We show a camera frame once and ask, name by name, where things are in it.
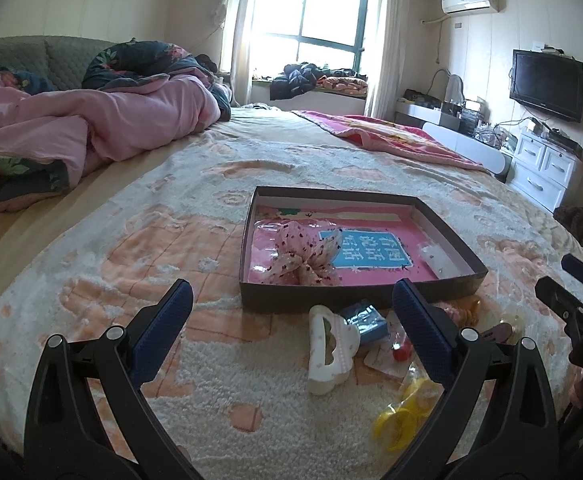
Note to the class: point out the pink floral quilt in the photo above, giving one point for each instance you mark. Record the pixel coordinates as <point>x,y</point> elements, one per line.
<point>121,115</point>

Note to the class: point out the white air conditioner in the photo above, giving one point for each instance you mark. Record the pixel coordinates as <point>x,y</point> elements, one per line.
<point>469,0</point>

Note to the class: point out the white hair claw clip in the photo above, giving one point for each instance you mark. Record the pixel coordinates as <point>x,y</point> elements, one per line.
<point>316,360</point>

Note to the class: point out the shallow brown cardboard box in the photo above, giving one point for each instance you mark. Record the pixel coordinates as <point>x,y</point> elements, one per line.
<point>321,297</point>

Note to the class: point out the brown hair clip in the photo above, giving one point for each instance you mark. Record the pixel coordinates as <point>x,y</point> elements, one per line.
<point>499,332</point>

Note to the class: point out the white desk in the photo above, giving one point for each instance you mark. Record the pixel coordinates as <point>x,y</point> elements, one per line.
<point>461,142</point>

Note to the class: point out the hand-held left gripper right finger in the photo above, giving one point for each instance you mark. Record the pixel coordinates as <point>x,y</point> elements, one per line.
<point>421,325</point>

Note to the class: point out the red pink blanket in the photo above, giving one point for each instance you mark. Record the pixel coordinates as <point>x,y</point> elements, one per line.
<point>396,135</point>

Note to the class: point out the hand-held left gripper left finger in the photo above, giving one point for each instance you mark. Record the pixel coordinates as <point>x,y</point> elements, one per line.
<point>164,325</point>

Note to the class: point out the brown bag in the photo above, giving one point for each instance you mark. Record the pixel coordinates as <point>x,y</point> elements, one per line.
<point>576,227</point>

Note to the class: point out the dark clothes pile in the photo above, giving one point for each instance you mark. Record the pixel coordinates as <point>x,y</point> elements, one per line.
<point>294,80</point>

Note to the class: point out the black set-top box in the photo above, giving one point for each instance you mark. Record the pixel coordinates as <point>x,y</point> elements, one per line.
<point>566,141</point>

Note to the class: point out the colourful folded bedding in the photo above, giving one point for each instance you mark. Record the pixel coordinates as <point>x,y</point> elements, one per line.
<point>344,82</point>

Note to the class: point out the cream curtain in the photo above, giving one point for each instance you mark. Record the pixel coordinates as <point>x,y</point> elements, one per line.
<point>386,45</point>
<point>236,35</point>

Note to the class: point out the polka dot hair bow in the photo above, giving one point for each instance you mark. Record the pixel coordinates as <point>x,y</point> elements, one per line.
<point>296,255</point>

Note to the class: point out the window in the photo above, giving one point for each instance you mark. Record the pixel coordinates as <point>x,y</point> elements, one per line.
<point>321,10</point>

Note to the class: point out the clear yellowish packet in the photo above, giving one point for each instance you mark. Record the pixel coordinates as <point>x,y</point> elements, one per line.
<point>514,321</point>

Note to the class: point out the grey quilted headboard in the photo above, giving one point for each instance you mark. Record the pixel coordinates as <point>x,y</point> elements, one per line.
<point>61,55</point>

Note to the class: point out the white drawer cabinet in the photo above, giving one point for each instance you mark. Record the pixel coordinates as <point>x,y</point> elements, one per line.
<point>541,170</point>

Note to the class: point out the clear packet with white card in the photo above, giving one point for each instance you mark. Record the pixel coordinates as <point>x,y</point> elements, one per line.
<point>436,260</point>

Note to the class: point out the blue packet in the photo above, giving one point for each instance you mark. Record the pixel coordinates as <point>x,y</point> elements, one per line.
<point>366,327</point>

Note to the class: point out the dark cloth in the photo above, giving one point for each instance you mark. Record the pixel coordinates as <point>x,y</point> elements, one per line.
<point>206,62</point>

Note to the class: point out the black wall television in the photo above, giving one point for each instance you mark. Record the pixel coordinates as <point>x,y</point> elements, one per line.
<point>546,85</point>

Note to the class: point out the cream peach patterned blanket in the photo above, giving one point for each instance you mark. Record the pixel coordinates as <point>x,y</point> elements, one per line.
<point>171,200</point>

